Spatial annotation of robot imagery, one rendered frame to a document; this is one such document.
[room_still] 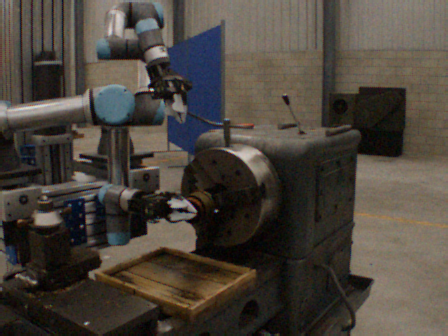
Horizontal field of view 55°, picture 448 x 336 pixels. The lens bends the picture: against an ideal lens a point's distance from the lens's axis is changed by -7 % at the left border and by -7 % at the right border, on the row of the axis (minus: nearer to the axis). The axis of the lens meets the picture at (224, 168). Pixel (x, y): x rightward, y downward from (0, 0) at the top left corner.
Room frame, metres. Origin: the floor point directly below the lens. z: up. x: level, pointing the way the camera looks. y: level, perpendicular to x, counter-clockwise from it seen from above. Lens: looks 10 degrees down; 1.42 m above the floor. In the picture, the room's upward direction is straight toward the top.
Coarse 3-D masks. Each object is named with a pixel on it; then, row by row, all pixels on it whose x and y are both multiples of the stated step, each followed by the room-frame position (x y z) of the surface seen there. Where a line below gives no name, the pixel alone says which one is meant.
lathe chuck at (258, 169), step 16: (208, 160) 1.40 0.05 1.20; (224, 160) 1.37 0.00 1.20; (240, 160) 1.34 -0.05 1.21; (256, 160) 1.37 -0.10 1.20; (224, 176) 1.38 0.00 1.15; (240, 176) 1.34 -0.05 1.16; (256, 176) 1.31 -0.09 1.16; (272, 176) 1.37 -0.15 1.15; (272, 192) 1.34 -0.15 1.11; (240, 208) 1.34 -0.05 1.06; (256, 208) 1.30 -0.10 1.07; (272, 208) 1.35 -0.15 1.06; (192, 224) 1.44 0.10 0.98; (224, 224) 1.37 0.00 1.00; (240, 224) 1.34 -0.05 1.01; (256, 224) 1.30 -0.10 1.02; (224, 240) 1.37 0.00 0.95; (240, 240) 1.33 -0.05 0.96
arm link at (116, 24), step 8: (112, 8) 1.86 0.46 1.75; (120, 8) 1.87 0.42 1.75; (128, 8) 1.88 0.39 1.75; (112, 16) 1.80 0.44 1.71; (120, 16) 1.82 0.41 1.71; (128, 16) 1.88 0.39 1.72; (112, 24) 1.71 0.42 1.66; (120, 24) 1.74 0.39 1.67; (128, 24) 1.90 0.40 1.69; (112, 32) 1.63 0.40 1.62; (120, 32) 1.66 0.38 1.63; (104, 40) 1.56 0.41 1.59; (112, 40) 1.56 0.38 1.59; (120, 40) 1.57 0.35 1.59; (104, 48) 1.54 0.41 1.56; (112, 48) 1.55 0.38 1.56; (120, 48) 1.55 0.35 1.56; (104, 56) 1.55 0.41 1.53; (112, 56) 1.56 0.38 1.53; (120, 56) 1.56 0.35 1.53
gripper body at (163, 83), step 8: (152, 64) 1.44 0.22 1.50; (160, 64) 1.47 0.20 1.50; (168, 64) 1.50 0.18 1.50; (152, 72) 1.44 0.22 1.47; (160, 72) 1.45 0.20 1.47; (152, 80) 1.44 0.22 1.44; (160, 80) 1.42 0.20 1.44; (168, 80) 1.43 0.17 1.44; (176, 80) 1.47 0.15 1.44; (152, 88) 1.46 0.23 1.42; (160, 88) 1.42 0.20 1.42; (168, 88) 1.41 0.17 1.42; (176, 88) 1.45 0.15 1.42; (152, 96) 1.44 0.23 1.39; (160, 96) 1.44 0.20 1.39; (168, 96) 1.48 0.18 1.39
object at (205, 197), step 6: (192, 192) 1.32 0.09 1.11; (198, 192) 1.30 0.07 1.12; (204, 192) 1.29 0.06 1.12; (186, 198) 1.28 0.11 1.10; (192, 198) 1.26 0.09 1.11; (198, 198) 1.27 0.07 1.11; (204, 198) 1.27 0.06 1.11; (210, 198) 1.28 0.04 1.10; (192, 204) 1.25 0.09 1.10; (198, 204) 1.25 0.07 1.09; (204, 204) 1.26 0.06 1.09; (210, 204) 1.28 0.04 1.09; (186, 210) 1.29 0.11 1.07; (198, 210) 1.24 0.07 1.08; (204, 210) 1.26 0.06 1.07; (210, 210) 1.28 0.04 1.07; (198, 216) 1.24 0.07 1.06; (204, 216) 1.26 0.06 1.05; (210, 216) 1.29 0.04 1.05; (192, 222) 1.26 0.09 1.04; (198, 222) 1.28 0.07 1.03
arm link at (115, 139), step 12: (132, 120) 1.52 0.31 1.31; (108, 132) 1.49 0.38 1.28; (120, 132) 1.48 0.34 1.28; (108, 144) 1.49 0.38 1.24; (120, 144) 1.48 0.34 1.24; (108, 156) 1.49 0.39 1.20; (120, 156) 1.48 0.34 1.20; (108, 168) 1.49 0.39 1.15; (120, 168) 1.48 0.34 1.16; (120, 180) 1.48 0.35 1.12
